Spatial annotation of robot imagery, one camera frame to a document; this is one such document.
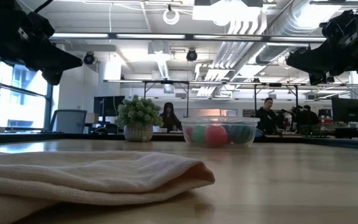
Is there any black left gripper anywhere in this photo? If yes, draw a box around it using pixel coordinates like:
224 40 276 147
7 6 83 86

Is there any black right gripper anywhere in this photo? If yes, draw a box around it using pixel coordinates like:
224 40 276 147
286 11 358 86

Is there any striped green toy watermelon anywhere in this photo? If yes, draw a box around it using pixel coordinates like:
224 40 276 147
227 124 255 145

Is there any clear plastic tupperware container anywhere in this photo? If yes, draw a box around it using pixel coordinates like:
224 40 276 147
180 116 260 148

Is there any large red round toy fruit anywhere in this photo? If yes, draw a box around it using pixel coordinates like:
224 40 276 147
204 124 229 148

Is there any green toy apple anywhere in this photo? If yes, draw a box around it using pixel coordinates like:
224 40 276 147
191 124 208 144

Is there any white LED light strip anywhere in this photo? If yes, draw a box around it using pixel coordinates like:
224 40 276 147
116 33 186 40
270 36 326 42
193 34 262 40
50 33 109 39

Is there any person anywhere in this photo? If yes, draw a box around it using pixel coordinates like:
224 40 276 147
296 105 320 127
255 97 281 134
159 101 182 132

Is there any large black computer monitor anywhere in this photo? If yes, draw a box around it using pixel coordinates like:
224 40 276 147
331 98 358 123

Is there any grey-blue office chair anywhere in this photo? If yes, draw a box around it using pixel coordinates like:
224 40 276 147
48 109 88 134

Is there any large office window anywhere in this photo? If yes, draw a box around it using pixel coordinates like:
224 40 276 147
0 57 57 131

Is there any green potted plant white pot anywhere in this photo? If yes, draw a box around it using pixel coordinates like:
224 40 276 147
114 95 164 143

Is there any white ceiling light panel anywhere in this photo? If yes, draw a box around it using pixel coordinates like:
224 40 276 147
192 4 263 23

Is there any folded cream cloth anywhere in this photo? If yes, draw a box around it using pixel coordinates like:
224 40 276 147
0 150 216 224

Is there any silver ceiling air duct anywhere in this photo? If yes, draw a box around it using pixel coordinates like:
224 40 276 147
255 0 343 63

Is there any black aluminium frame rail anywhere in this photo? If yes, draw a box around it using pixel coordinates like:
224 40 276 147
0 132 358 151

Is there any white coiled cable ring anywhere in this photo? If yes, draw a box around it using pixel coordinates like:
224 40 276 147
162 8 181 26

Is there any black background rig frame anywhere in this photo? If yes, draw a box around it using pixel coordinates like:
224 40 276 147
103 79 300 123

